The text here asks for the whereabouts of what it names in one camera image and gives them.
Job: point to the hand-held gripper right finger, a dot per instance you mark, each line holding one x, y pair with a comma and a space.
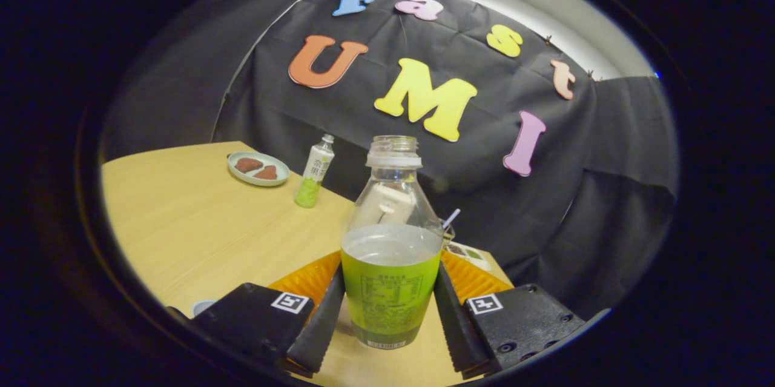
454, 326

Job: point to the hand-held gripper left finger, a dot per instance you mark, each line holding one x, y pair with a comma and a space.
321, 326

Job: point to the green label juice bottle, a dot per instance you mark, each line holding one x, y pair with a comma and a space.
390, 290

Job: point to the white cup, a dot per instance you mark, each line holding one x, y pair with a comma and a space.
201, 308

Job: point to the slim white label drink bottle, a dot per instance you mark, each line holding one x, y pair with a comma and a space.
315, 175

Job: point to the white divided food tray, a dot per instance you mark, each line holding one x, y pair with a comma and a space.
478, 260

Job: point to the wooden table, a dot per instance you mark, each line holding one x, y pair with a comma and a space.
212, 235

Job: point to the pale green plate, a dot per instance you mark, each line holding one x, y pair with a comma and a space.
283, 172

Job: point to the black backdrop cloth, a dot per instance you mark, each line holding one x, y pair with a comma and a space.
575, 223

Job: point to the brown food piece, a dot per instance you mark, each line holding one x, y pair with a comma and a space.
248, 165
266, 173

